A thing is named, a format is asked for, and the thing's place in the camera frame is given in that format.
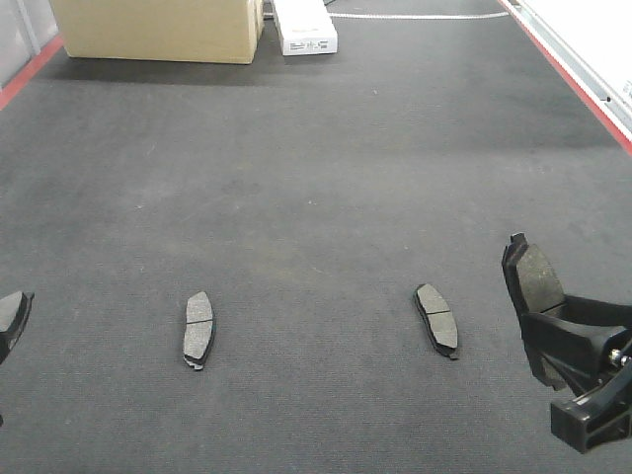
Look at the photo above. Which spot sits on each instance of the white long carton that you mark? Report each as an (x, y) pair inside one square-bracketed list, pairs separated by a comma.
[(304, 27)]

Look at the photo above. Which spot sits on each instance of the brown cardboard box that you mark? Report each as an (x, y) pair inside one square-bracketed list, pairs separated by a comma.
[(187, 31)]

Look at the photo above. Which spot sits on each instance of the grey brake pad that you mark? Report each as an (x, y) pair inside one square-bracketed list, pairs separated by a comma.
[(199, 331), (15, 312), (533, 287), (438, 319)]

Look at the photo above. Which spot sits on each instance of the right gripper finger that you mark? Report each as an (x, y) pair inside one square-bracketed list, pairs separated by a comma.
[(598, 417)]

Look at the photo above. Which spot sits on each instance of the white conveyor side rail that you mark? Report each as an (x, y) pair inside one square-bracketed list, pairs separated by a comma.
[(589, 45)]

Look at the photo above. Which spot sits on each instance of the black conveyor belt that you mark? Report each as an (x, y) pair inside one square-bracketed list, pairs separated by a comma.
[(308, 197)]

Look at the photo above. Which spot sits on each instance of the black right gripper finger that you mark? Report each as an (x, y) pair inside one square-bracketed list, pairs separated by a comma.
[(569, 344)]

